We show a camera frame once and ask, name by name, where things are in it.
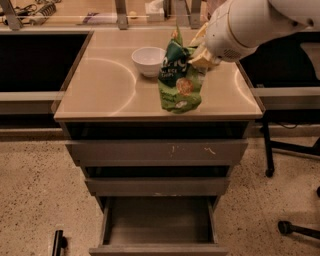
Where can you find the green rice chip bag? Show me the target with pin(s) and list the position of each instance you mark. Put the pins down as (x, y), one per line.
(179, 83)

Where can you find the black chair base leg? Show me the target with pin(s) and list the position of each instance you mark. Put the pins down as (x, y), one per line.
(286, 228)

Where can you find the white bowl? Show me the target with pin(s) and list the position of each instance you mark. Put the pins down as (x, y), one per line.
(148, 60)

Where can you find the top grey drawer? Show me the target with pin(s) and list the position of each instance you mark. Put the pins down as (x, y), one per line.
(102, 153)

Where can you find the bottom grey drawer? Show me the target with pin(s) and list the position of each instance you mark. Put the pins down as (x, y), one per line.
(158, 226)

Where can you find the grey drawer cabinet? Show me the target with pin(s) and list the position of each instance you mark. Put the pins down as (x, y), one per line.
(109, 99)

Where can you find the white tissue box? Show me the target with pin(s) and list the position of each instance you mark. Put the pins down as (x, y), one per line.
(155, 11)

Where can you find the middle grey drawer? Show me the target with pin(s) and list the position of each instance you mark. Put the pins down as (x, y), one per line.
(161, 186)

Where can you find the black object on floor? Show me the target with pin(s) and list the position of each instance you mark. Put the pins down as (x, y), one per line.
(60, 244)

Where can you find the grey drawer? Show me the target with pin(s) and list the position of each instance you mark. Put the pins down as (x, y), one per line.
(161, 186)
(102, 153)
(158, 226)

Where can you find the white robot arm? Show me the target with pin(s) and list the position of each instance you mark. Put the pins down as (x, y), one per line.
(238, 27)

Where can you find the black table leg with caster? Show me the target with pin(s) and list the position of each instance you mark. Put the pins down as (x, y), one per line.
(268, 149)

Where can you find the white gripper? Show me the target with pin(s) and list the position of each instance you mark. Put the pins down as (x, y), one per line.
(222, 38)

